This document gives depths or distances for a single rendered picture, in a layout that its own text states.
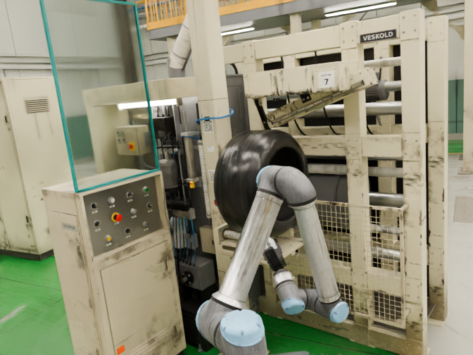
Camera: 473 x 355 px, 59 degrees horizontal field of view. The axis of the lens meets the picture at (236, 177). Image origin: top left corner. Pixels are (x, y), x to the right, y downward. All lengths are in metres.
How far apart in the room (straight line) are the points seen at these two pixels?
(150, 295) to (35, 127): 3.13
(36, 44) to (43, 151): 7.75
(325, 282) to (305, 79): 1.09
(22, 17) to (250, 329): 11.86
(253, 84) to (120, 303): 1.45
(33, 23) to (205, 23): 10.76
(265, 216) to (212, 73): 0.99
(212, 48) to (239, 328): 1.49
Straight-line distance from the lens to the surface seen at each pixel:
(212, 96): 2.36
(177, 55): 2.94
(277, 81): 2.41
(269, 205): 1.67
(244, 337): 1.50
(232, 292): 1.66
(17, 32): 12.62
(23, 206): 5.31
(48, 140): 5.38
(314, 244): 1.68
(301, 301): 1.86
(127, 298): 2.54
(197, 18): 2.42
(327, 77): 2.25
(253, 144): 2.12
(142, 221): 2.56
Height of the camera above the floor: 1.70
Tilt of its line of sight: 12 degrees down
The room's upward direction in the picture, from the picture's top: 6 degrees counter-clockwise
